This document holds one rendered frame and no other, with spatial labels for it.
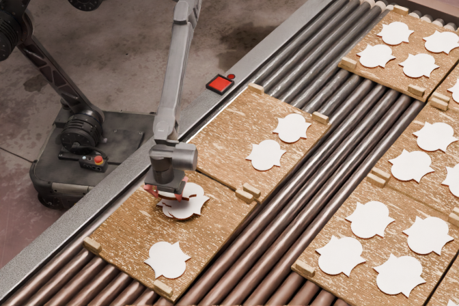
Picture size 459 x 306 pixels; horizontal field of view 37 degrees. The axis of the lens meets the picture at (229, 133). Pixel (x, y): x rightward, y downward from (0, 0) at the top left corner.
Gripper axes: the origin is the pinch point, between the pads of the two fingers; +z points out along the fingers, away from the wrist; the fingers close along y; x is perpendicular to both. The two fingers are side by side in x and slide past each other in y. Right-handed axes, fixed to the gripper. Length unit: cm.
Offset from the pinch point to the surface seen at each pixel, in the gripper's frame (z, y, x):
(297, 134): 10, -29, -42
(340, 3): 15, -31, -123
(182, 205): 7.7, -2.2, -3.5
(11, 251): 105, 103, -30
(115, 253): 10.4, 12.5, 15.8
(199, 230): 10.6, -8.9, 2.3
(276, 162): 10.1, -25.3, -28.3
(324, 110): 13, -35, -58
